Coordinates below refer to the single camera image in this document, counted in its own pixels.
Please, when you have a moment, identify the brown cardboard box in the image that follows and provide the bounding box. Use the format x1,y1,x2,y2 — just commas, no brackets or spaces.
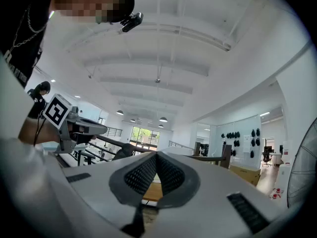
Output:
229,164,262,187

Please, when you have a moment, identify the person's left forearm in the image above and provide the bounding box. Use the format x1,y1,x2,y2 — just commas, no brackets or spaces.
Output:
18,118,61,146

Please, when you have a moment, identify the black office chair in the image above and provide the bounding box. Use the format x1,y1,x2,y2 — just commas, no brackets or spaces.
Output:
112,142,136,161

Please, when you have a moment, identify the group of black wall bags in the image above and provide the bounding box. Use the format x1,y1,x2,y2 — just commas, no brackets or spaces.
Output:
220,127,261,159

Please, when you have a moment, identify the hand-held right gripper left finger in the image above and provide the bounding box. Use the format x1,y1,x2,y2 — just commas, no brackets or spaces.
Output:
108,152,159,207

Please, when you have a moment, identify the person's black printed t-shirt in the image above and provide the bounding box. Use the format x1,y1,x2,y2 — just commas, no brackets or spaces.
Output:
0,0,55,89

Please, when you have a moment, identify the silver chain necklace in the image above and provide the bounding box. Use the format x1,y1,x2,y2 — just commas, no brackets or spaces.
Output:
9,5,48,50

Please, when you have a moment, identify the glass entrance door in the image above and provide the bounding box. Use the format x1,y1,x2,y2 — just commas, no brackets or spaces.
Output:
129,126,161,151

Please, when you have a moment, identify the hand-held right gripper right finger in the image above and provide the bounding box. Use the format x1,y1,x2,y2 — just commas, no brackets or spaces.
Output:
157,151,201,209

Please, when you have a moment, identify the black head-worn camera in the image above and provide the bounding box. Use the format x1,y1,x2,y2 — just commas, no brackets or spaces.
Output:
120,11,144,33

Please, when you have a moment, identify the thin black cable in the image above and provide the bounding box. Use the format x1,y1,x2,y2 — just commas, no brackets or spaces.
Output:
33,117,48,146

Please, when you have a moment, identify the person's head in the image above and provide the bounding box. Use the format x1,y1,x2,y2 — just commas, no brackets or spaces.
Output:
48,0,137,24

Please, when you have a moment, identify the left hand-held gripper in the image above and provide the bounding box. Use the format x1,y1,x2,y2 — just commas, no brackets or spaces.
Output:
42,93,108,155

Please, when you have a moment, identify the white paper poster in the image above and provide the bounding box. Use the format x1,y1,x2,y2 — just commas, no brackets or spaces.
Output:
243,134,252,154

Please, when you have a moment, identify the black standing fan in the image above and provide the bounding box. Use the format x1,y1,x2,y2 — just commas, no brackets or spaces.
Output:
286,117,317,209

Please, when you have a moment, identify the pack of water bottles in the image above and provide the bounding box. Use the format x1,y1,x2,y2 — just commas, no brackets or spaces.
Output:
271,187,284,200

